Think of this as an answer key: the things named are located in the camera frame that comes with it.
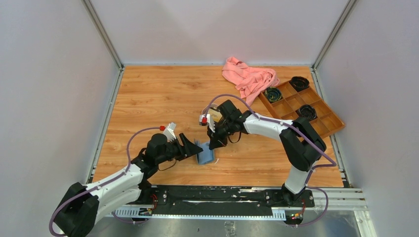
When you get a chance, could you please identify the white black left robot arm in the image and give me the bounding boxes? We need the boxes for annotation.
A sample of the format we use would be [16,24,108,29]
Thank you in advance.
[49,133,203,237]

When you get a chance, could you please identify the gold credit card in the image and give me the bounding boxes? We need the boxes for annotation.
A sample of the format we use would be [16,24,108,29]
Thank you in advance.
[208,108,222,122]

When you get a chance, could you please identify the pink cloth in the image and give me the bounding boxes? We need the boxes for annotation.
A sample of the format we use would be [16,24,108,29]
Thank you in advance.
[222,57,280,106]

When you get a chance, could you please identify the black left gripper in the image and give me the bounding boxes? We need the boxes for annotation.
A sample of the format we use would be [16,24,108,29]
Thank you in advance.
[156,133,203,164]

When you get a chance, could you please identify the beige oval tray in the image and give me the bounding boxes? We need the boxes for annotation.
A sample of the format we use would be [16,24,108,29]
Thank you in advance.
[202,104,222,122]

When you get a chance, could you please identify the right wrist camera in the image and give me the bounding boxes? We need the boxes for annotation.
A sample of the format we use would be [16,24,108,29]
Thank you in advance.
[199,114,215,132]

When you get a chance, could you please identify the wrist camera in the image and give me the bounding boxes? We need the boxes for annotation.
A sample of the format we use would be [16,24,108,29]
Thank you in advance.
[199,114,215,132]
[163,122,177,142]

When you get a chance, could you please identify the teal leather card holder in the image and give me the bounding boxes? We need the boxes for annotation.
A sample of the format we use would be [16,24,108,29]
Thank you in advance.
[194,140,215,165]

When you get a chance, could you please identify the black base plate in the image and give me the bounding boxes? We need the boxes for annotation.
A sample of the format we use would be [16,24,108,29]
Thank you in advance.
[132,185,315,217]

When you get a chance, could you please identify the wooden compartment organizer tray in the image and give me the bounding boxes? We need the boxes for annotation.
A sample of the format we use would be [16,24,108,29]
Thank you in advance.
[258,76,345,138]

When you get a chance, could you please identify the rolled tie orange pattern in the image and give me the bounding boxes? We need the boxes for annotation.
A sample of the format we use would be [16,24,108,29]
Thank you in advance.
[289,76,310,92]

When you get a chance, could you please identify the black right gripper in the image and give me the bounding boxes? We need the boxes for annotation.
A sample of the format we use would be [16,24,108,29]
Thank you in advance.
[208,119,235,150]

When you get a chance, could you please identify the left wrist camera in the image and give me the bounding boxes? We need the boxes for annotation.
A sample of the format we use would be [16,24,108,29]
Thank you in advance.
[163,122,177,142]

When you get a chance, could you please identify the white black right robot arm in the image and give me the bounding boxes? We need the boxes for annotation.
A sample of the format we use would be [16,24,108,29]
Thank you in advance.
[200,100,327,206]

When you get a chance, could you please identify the aluminium frame rail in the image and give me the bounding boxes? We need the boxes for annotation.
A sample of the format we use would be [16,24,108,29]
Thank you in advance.
[59,184,377,237]

